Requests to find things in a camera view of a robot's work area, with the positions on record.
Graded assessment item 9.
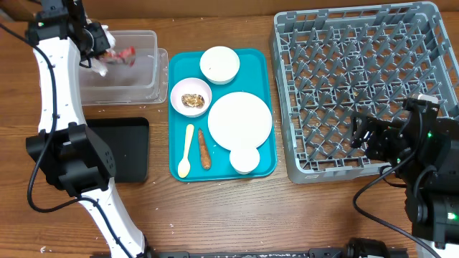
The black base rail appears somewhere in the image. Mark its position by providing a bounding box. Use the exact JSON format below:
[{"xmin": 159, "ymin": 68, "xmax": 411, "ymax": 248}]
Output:
[{"xmin": 137, "ymin": 238, "xmax": 409, "ymax": 258}]

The pale green bowl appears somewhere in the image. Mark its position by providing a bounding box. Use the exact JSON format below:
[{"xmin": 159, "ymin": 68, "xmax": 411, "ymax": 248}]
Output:
[{"xmin": 199, "ymin": 46, "xmax": 240, "ymax": 85}]

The white round plate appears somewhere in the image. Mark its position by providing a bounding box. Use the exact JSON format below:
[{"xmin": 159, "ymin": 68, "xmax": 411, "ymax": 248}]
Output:
[{"xmin": 207, "ymin": 92, "xmax": 273, "ymax": 151}]

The yellow plastic spoon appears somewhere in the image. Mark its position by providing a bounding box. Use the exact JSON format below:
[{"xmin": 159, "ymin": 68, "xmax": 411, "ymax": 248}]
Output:
[{"xmin": 178, "ymin": 124, "xmax": 194, "ymax": 178}]

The brown food scrap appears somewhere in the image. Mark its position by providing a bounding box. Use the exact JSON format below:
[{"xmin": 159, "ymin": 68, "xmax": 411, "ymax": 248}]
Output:
[{"xmin": 181, "ymin": 93, "xmax": 205, "ymax": 108}]

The pink bowl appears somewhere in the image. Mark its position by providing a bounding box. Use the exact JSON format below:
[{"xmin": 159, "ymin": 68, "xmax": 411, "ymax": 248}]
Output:
[{"xmin": 170, "ymin": 77, "xmax": 212, "ymax": 118}]

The white napkin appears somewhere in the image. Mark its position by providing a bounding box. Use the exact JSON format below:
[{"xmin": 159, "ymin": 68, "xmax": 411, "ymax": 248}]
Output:
[{"xmin": 92, "ymin": 24, "xmax": 116, "ymax": 77}]

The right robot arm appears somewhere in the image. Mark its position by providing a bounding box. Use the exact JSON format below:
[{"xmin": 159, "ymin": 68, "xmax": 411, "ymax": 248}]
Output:
[{"xmin": 351, "ymin": 94, "xmax": 458, "ymax": 257}]

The grey dishwasher rack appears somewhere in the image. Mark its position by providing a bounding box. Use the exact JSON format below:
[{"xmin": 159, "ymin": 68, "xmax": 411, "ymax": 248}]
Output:
[{"xmin": 270, "ymin": 1, "xmax": 458, "ymax": 183}]

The red snack wrapper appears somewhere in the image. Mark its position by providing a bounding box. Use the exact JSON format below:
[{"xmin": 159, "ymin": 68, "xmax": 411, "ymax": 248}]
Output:
[{"xmin": 99, "ymin": 47, "xmax": 136, "ymax": 67}]

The clear plastic bin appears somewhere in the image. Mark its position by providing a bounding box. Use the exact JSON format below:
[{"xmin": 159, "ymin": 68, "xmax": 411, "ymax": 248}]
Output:
[{"xmin": 80, "ymin": 30, "xmax": 169, "ymax": 106}]

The white paper cup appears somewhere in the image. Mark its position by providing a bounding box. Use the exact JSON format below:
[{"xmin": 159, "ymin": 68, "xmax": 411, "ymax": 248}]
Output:
[{"xmin": 229, "ymin": 147, "xmax": 260, "ymax": 175}]

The black waste tray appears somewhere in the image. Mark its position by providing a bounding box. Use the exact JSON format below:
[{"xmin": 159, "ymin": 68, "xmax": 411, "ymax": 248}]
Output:
[{"xmin": 87, "ymin": 117, "xmax": 150, "ymax": 183}]

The teal serving tray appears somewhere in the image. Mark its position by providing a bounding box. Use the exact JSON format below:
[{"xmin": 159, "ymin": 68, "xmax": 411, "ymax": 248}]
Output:
[{"xmin": 168, "ymin": 49, "xmax": 278, "ymax": 183}]

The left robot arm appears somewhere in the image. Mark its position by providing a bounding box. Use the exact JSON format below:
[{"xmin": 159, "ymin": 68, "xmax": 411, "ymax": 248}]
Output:
[{"xmin": 25, "ymin": 0, "xmax": 153, "ymax": 257}]

